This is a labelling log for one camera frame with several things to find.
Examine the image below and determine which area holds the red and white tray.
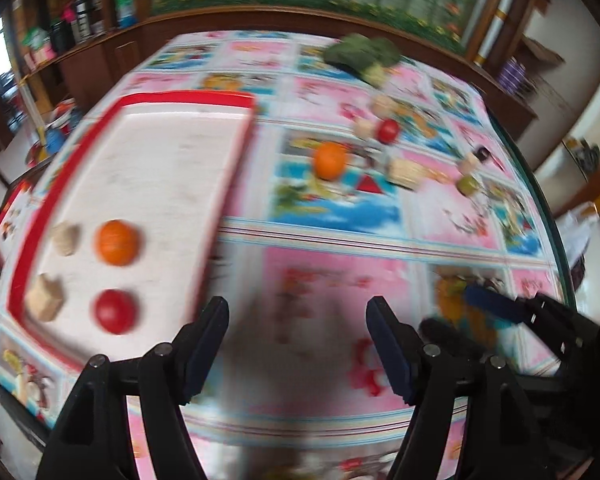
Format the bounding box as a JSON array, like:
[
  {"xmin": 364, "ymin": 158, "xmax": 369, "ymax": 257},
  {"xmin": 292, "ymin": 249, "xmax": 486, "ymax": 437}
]
[{"xmin": 7, "ymin": 91, "xmax": 258, "ymax": 366}]

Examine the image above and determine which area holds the green and pink box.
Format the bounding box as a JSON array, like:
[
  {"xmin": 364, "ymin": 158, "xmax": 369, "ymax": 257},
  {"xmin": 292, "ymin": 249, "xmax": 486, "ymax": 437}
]
[{"xmin": 22, "ymin": 27, "xmax": 53, "ymax": 66}]

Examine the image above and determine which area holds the dark shelf clutter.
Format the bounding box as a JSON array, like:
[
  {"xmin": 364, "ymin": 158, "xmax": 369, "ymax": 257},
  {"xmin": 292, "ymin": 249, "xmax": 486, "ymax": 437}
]
[{"xmin": 562, "ymin": 137, "xmax": 600, "ymax": 176}]

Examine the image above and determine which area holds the printed fruit tablecloth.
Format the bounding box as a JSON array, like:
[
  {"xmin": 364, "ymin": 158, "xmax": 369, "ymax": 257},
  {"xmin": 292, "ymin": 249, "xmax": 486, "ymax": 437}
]
[{"xmin": 0, "ymin": 30, "xmax": 568, "ymax": 480}]

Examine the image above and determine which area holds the red and white bag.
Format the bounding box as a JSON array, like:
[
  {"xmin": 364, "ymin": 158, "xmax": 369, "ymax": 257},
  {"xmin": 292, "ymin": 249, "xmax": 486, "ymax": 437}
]
[{"xmin": 50, "ymin": 100, "xmax": 81, "ymax": 131}]

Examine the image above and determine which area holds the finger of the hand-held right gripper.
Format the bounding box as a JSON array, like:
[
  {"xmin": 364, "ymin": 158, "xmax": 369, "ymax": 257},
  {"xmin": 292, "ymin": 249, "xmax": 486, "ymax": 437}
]
[
  {"xmin": 462, "ymin": 282, "xmax": 600, "ymax": 376},
  {"xmin": 419, "ymin": 316, "xmax": 486, "ymax": 361}
]

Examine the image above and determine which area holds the red tomato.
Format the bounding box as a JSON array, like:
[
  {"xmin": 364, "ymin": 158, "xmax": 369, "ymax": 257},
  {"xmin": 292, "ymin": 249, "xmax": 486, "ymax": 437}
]
[
  {"xmin": 94, "ymin": 289, "xmax": 140, "ymax": 335},
  {"xmin": 376, "ymin": 119, "xmax": 401, "ymax": 144}
]

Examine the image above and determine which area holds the blue container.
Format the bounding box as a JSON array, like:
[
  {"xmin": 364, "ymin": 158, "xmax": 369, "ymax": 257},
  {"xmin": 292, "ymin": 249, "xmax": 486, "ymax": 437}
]
[{"xmin": 42, "ymin": 127, "xmax": 66, "ymax": 153}]

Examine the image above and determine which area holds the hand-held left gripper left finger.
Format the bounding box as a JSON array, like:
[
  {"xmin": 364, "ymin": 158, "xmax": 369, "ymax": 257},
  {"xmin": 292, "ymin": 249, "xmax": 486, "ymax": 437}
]
[{"xmin": 36, "ymin": 296, "xmax": 231, "ymax": 480}]

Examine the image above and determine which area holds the white plastic bag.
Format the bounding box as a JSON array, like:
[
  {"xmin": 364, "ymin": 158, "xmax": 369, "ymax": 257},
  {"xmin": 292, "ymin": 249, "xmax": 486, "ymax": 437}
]
[{"xmin": 555, "ymin": 205, "xmax": 593, "ymax": 261}]

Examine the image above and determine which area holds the orange tangerine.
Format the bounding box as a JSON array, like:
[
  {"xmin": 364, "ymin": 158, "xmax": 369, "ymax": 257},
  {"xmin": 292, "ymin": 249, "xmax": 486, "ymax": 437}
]
[
  {"xmin": 95, "ymin": 220, "xmax": 142, "ymax": 267},
  {"xmin": 312, "ymin": 141, "xmax": 349, "ymax": 181}
]

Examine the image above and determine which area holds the dark bottle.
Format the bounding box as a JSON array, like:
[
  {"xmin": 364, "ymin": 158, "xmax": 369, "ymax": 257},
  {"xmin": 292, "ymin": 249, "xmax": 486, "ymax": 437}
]
[{"xmin": 50, "ymin": 20, "xmax": 73, "ymax": 56}]

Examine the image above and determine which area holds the black thermos bottle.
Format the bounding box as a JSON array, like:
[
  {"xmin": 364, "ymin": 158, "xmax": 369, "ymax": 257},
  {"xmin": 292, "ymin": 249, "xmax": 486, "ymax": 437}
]
[{"xmin": 72, "ymin": 0, "xmax": 93, "ymax": 41}]

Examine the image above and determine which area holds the wooden cabinet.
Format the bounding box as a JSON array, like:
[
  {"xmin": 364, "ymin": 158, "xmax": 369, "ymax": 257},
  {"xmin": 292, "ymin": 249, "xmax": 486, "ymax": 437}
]
[{"xmin": 0, "ymin": 0, "xmax": 541, "ymax": 161}]

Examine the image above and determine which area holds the green spray can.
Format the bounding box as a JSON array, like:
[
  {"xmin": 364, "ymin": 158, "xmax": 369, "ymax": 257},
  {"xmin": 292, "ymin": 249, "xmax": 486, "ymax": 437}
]
[{"xmin": 114, "ymin": 0, "xmax": 138, "ymax": 28}]

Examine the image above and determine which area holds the beige cracker block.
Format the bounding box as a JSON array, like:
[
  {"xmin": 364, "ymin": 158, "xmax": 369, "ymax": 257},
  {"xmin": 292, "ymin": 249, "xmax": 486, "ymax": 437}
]
[{"xmin": 386, "ymin": 157, "xmax": 428, "ymax": 190}]

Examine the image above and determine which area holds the green broccoli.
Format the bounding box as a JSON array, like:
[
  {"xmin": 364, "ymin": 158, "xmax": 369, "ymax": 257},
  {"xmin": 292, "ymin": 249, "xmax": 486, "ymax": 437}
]
[{"xmin": 324, "ymin": 34, "xmax": 403, "ymax": 87}]

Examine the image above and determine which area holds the purple pack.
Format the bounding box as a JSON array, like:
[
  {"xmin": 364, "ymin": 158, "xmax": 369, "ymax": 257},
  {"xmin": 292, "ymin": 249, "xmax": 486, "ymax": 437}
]
[{"xmin": 497, "ymin": 57, "xmax": 528, "ymax": 93}]

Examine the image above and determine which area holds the white shelf unit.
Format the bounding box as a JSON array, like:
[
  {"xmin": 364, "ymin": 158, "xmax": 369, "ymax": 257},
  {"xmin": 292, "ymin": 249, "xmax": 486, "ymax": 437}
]
[{"xmin": 530, "ymin": 50, "xmax": 600, "ymax": 211}]

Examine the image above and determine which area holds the cardboard box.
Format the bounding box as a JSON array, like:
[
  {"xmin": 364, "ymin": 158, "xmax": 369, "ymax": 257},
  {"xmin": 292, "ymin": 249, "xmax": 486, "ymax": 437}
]
[{"xmin": 522, "ymin": 35, "xmax": 566, "ymax": 68}]

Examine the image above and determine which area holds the white and gold scroll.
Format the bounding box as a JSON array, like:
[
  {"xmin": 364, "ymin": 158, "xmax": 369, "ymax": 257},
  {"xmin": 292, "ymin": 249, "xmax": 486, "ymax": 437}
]
[{"xmin": 475, "ymin": 0, "xmax": 521, "ymax": 66}]

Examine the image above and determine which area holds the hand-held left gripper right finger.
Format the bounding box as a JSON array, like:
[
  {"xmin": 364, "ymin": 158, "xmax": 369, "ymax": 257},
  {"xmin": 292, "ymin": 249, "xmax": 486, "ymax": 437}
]
[{"xmin": 365, "ymin": 296, "xmax": 547, "ymax": 480}]

